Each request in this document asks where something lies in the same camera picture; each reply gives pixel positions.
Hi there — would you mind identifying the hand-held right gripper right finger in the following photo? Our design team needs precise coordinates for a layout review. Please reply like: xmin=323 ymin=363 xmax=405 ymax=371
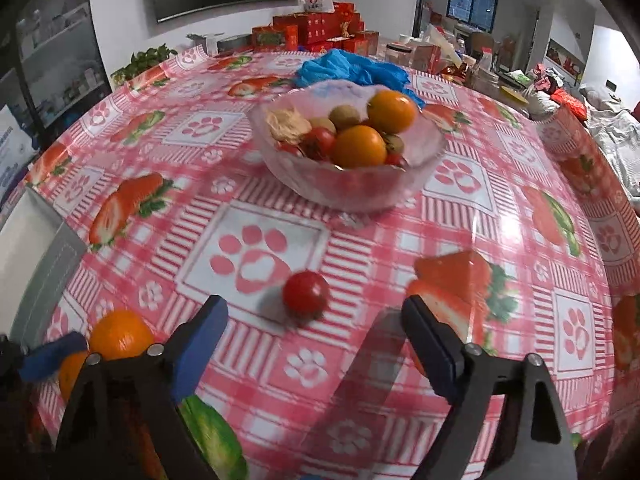
xmin=401 ymin=296 xmax=576 ymax=480

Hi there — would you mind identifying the dark window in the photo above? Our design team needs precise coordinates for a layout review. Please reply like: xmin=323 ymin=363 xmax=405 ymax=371
xmin=446 ymin=0 xmax=499 ymax=33

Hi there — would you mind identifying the white door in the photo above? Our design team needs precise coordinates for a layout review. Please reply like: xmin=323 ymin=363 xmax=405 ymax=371
xmin=361 ymin=0 xmax=422 ymax=43

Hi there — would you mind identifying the green leafy plant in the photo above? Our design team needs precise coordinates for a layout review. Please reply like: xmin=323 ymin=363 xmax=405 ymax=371
xmin=111 ymin=45 xmax=178 ymax=86

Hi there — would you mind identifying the glass jar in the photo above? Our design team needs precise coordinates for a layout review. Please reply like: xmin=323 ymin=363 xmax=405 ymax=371
xmin=385 ymin=42 xmax=413 ymax=68

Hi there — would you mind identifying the glass bowl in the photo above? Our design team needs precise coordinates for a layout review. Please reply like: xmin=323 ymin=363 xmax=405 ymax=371
xmin=249 ymin=79 xmax=447 ymax=212

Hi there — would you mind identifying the office chair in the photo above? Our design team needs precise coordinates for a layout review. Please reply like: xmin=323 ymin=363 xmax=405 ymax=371
xmin=467 ymin=31 xmax=496 ymax=61

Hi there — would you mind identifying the pink strawberry-print tablecloth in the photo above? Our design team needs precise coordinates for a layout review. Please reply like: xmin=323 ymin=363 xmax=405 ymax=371
xmin=0 ymin=50 xmax=640 ymax=480

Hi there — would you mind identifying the grey blanket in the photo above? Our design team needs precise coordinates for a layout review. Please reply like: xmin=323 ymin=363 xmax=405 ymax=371
xmin=580 ymin=85 xmax=640 ymax=196

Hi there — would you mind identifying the blue plastic bag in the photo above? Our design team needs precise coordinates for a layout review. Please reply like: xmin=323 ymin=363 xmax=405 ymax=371
xmin=292 ymin=49 xmax=426 ymax=108

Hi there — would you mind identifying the small orange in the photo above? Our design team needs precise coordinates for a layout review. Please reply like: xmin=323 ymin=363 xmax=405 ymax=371
xmin=367 ymin=89 xmax=418 ymax=133
xmin=331 ymin=125 xmax=388 ymax=169

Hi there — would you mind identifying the grey tray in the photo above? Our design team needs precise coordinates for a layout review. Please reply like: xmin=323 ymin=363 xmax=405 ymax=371
xmin=0 ymin=187 xmax=90 ymax=346

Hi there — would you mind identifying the crumpled beige wrapper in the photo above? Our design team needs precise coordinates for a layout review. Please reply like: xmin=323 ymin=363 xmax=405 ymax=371
xmin=266 ymin=108 xmax=313 ymax=147

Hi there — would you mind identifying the large orange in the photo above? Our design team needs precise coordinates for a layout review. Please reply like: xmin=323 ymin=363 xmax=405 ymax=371
xmin=59 ymin=309 xmax=157 ymax=403

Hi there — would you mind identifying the red packet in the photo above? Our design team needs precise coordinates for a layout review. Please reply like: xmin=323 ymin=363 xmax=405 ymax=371
xmin=550 ymin=89 xmax=588 ymax=121

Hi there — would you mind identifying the glass display cabinet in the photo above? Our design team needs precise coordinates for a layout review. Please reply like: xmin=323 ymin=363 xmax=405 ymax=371
xmin=0 ymin=0 xmax=113 ymax=181

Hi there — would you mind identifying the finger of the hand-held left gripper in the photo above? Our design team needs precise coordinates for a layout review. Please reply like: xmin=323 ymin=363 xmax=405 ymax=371
xmin=0 ymin=331 xmax=90 ymax=396

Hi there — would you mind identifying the stack of red gift boxes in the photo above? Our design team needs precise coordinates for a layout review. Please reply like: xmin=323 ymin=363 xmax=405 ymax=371
xmin=250 ymin=2 xmax=381 ymax=57

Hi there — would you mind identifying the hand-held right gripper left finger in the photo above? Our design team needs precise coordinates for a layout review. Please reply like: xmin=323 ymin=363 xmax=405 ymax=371
xmin=55 ymin=295 xmax=229 ymax=480

